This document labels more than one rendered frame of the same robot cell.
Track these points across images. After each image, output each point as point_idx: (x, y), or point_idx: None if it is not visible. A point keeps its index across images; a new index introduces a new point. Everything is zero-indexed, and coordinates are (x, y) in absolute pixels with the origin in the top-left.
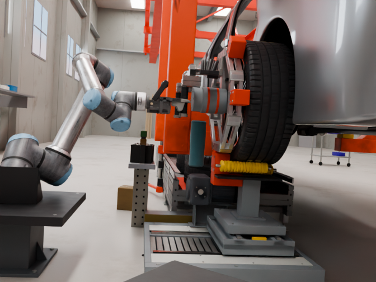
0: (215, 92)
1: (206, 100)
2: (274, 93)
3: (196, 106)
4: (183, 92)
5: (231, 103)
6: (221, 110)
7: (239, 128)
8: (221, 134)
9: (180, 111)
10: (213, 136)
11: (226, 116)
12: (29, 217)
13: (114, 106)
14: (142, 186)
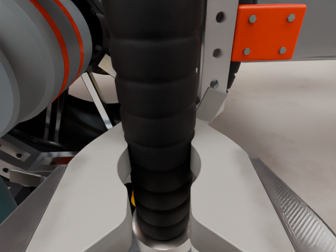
0: (52, 3)
1: (59, 59)
2: None
3: (25, 112)
4: (194, 71)
5: (262, 58)
6: (79, 76)
7: (104, 103)
8: (8, 135)
9: (176, 228)
10: (3, 157)
11: (211, 97)
12: None
13: None
14: None
